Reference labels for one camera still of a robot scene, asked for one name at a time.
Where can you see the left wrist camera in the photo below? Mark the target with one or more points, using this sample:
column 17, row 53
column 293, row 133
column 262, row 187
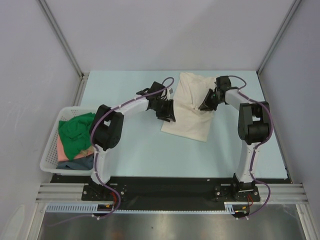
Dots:
column 157, row 91

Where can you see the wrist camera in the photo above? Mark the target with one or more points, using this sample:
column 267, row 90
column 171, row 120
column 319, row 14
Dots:
column 157, row 91
column 223, row 84

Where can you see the aluminium corner post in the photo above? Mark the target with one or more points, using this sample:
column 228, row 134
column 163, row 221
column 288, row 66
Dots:
column 279, row 35
column 48, row 14

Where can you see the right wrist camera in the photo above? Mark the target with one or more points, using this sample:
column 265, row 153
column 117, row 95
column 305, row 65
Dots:
column 223, row 84

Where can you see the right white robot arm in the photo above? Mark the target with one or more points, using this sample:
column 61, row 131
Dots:
column 255, row 128

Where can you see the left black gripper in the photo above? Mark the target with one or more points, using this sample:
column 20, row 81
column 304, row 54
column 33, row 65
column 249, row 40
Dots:
column 168, row 114

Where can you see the pink t shirt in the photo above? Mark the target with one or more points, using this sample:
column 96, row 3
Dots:
column 61, row 156

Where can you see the aluminium frame rail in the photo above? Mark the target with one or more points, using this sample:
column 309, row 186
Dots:
column 74, row 193

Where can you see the white plastic laundry basket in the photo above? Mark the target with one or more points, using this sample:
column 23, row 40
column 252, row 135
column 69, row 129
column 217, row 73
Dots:
column 49, row 160

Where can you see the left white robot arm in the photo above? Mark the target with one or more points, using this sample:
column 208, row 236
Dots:
column 107, row 126

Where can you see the cream t shirt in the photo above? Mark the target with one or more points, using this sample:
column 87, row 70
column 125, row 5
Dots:
column 190, row 122

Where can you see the right aluminium corner post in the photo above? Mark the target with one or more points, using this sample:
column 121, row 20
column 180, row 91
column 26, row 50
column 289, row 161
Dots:
column 279, row 35

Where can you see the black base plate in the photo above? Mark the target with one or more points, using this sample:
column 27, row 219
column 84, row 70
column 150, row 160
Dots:
column 160, row 193

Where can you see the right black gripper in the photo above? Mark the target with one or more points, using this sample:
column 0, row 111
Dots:
column 212, row 97

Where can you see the left aluminium corner post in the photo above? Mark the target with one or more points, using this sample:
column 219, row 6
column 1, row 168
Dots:
column 48, row 14

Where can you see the green t shirt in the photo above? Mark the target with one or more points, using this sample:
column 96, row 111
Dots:
column 74, row 134

